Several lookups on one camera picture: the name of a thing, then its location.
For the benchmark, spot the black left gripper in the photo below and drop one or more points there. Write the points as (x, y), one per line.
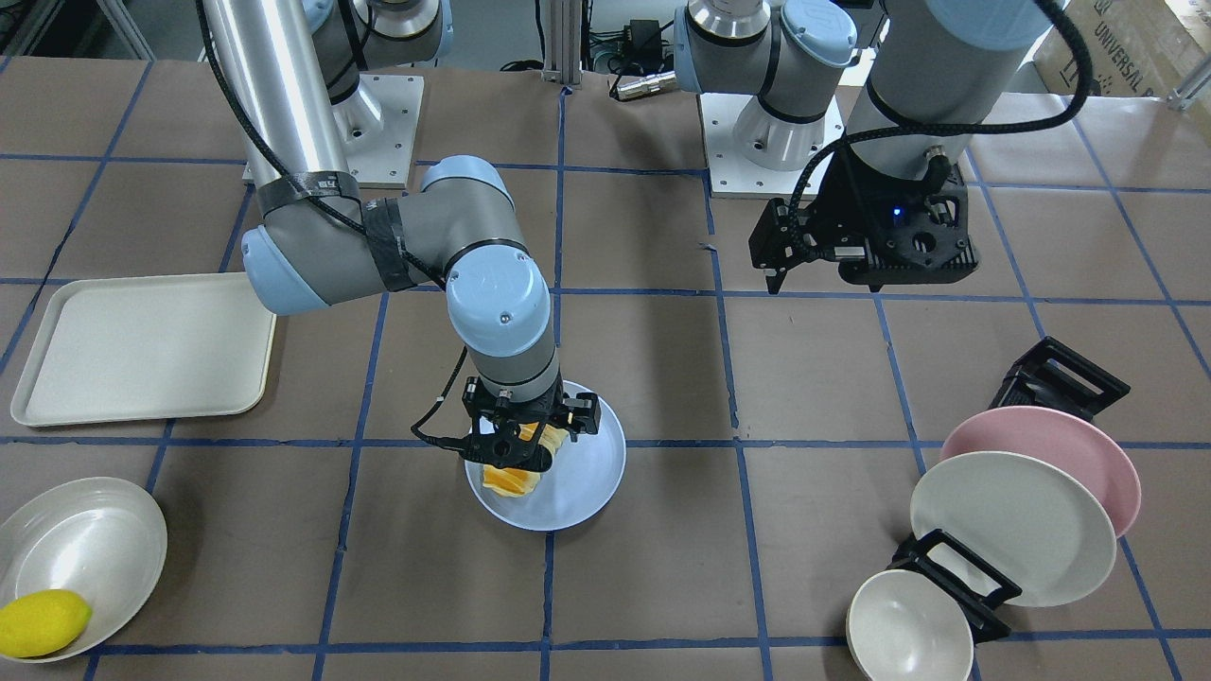
(849, 202)

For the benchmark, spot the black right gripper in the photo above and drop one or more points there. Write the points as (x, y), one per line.
(579, 415)

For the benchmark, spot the blue plate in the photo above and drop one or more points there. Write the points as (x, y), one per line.
(585, 474)

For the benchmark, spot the striped bread roll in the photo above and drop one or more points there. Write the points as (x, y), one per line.
(519, 482)

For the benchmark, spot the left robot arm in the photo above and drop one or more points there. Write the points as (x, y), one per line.
(933, 82)

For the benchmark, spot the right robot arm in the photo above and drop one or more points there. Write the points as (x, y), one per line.
(344, 215)

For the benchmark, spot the black plate rack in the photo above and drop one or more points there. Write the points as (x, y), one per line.
(1048, 375)

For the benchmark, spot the pink plate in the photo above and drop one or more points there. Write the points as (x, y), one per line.
(1074, 446)

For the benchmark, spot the cream plate in rack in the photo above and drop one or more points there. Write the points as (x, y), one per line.
(1034, 523)

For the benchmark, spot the cream plate with lemon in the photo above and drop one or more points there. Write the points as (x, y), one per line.
(105, 539)

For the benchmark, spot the black power adapter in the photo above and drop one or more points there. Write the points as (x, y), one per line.
(642, 35)

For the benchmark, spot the cream bowl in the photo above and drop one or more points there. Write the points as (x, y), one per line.
(900, 626)

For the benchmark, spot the white rectangular tray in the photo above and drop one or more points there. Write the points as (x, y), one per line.
(142, 348)

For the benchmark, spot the yellow lemon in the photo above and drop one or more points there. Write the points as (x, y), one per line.
(43, 622)

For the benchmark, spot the aluminium frame post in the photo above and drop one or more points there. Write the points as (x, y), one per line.
(566, 42)

